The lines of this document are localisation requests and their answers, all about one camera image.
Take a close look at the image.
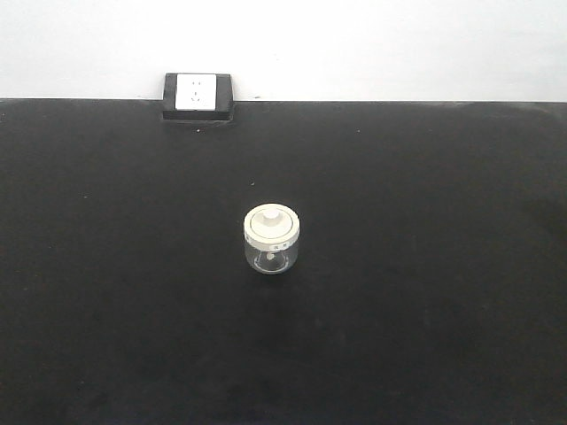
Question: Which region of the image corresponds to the black white power socket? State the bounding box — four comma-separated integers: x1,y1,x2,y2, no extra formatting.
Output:
162,73,234,123

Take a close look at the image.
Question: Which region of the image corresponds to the glass jar with cream lid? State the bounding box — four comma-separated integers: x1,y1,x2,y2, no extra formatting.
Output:
243,204,300,274

